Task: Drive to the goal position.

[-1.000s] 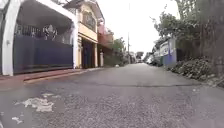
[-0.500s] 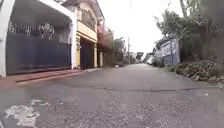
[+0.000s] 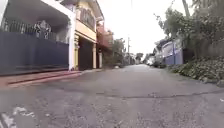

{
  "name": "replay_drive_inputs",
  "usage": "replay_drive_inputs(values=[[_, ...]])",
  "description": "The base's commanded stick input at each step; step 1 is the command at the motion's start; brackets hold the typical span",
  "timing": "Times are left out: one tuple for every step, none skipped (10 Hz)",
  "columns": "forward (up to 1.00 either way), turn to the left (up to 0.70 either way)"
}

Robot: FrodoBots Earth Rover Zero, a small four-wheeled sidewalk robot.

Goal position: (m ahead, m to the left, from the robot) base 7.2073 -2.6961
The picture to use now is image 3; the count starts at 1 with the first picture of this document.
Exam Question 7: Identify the low green bushes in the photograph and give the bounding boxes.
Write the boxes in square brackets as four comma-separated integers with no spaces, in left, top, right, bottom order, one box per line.
[168,57,224,83]

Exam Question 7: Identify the blue gate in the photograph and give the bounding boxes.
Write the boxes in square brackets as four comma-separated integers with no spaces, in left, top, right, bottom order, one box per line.
[161,40,184,66]

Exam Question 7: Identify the grey asphalt road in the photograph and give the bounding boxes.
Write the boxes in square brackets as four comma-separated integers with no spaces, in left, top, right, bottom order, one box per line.
[0,63,224,128]

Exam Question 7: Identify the trees behind wall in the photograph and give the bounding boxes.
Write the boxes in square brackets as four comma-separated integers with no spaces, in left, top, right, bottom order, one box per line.
[153,0,224,61]

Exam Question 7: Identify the red painted pavement ramp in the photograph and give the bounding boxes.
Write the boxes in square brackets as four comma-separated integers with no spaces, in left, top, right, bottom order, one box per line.
[0,69,83,88]

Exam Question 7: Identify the utility pole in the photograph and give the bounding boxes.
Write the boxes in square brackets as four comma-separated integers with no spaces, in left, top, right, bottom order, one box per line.
[126,35,131,66]

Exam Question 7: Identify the yellow building with balcony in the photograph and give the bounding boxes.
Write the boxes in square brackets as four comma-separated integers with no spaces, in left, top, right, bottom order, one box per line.
[68,0,114,71]

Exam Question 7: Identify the white building with dark gate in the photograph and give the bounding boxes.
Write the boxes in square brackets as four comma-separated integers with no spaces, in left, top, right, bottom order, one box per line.
[0,0,77,76]

